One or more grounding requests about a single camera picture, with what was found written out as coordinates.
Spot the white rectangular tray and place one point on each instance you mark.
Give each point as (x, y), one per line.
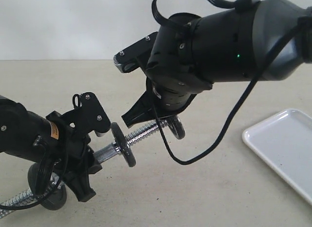
(283, 141)

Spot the black weight plate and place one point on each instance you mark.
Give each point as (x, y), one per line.
(176, 127)

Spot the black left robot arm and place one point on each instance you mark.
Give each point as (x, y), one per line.
(18, 128)

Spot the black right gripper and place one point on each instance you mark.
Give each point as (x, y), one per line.
(164, 97)

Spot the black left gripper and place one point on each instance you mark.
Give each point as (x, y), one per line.
(62, 151)

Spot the chrome dumbbell with black plates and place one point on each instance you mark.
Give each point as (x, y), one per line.
(120, 146)

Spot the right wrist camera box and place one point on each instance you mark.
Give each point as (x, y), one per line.
(136, 55)

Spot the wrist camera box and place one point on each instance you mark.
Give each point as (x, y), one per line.
(136, 55)
(89, 115)

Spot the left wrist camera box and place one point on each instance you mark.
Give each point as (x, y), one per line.
(89, 115)

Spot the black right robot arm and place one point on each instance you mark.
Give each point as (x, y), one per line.
(187, 57)

